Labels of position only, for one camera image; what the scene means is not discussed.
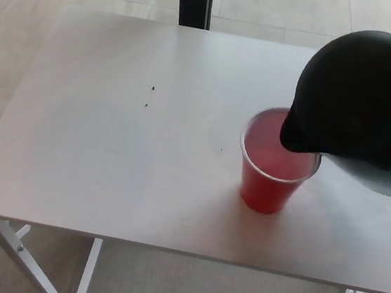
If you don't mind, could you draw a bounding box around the white table frame brace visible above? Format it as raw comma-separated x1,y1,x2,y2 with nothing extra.
13,223,32,242

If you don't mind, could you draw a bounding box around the white slanted table leg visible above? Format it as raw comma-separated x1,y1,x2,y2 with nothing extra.
0,218,71,293

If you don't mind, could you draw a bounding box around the red plastic cup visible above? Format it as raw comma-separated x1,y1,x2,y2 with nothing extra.
232,102,328,220

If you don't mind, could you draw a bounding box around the black electric kettle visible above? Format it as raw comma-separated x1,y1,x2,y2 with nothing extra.
274,20,391,197

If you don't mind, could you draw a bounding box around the black window frame post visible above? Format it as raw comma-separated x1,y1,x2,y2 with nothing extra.
175,0,214,32

